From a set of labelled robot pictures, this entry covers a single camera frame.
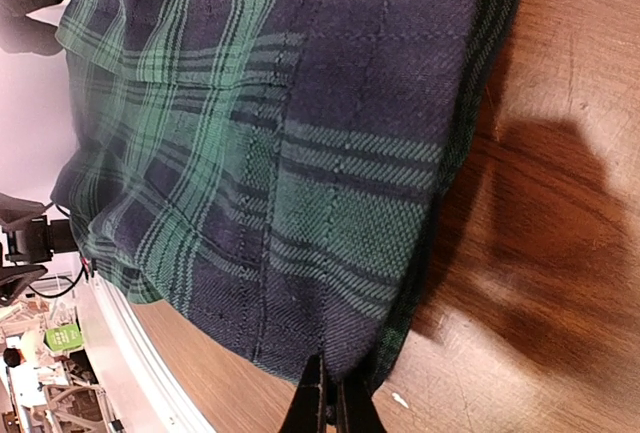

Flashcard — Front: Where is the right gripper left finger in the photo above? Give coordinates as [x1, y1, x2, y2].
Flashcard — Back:
[279, 354, 328, 433]

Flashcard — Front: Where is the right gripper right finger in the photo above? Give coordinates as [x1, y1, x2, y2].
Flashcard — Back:
[336, 372, 385, 433]

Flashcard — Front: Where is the dark green plaid shirt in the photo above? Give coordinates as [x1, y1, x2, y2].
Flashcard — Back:
[51, 0, 519, 388]

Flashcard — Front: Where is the green box in background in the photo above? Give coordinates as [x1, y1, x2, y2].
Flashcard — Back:
[44, 324, 84, 352]

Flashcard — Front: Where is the person in background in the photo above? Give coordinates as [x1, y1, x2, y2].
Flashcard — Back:
[2, 346, 39, 368]

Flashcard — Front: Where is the front aluminium rail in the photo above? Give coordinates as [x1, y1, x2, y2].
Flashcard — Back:
[81, 277, 214, 432]

